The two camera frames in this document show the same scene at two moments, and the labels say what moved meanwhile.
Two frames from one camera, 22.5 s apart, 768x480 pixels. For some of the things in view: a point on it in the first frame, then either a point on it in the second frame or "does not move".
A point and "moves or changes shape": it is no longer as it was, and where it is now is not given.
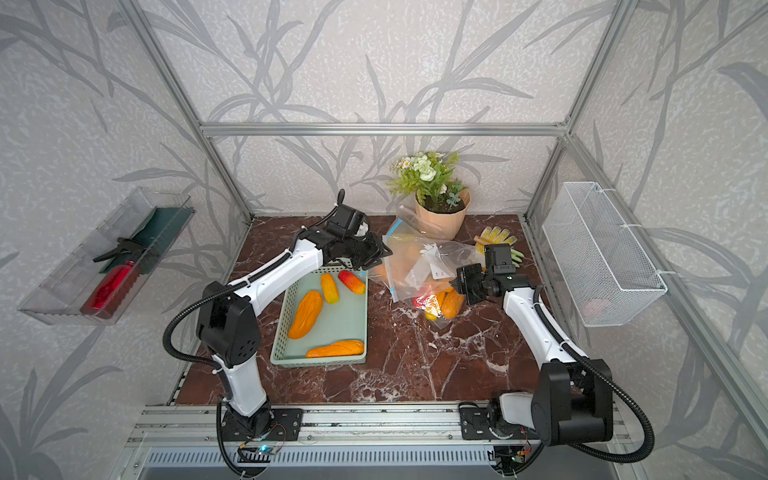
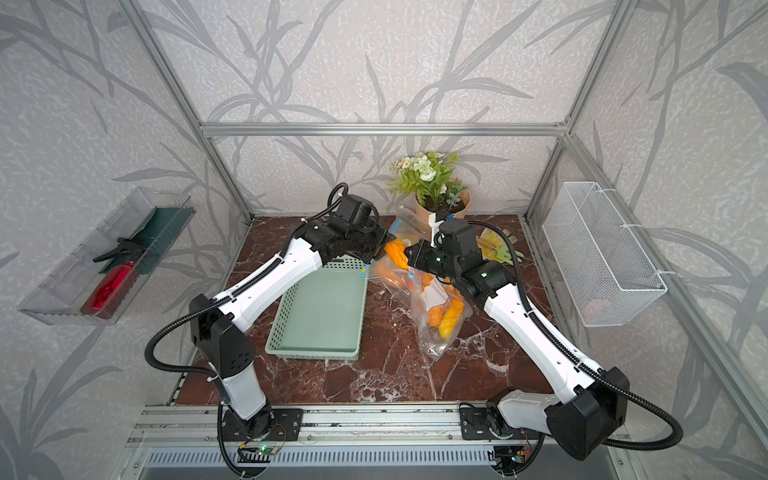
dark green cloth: (156, 234) does not move
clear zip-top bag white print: (431, 266) moves or changes shape
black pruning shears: (125, 247) does not move
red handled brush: (110, 292) does not move
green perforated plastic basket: (325, 321) does not move
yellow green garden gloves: (497, 236) does not move
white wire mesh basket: (604, 272) does not move
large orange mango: (307, 313) → (435, 315)
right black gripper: (462, 276) → (417, 260)
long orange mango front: (337, 349) → (396, 250)
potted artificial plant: (441, 198) does not move
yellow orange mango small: (330, 288) → (452, 315)
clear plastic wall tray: (106, 279) does not move
